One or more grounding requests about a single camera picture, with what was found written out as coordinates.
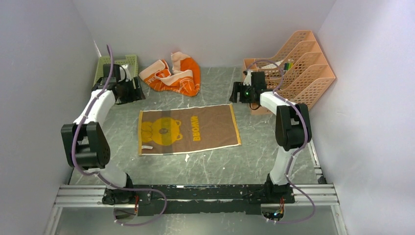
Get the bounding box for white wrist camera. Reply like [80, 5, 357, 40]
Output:
[243, 70, 252, 86]
[119, 64, 132, 82]

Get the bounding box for aluminium frame rail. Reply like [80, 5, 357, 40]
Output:
[54, 184, 340, 208]

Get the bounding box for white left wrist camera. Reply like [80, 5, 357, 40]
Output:
[119, 64, 132, 82]

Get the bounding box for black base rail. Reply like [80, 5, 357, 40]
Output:
[100, 183, 295, 216]

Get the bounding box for orange plastic file organizer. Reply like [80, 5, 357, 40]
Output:
[242, 30, 336, 109]

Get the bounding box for white paper in organizer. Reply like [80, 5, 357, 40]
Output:
[261, 61, 282, 69]

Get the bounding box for coloured pens in organizer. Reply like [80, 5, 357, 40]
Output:
[283, 59, 295, 72]

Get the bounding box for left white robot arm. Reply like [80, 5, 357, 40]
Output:
[61, 64, 144, 204]

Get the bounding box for brown yellow bear towel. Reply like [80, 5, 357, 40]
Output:
[138, 104, 241, 156]

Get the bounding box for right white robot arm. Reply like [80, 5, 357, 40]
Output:
[229, 70, 312, 203]

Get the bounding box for green plastic basket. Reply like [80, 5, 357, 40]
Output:
[94, 54, 139, 83]

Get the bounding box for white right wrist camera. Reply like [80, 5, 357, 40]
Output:
[243, 70, 252, 86]

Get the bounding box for orange and cream towel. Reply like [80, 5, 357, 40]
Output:
[138, 52, 201, 97]

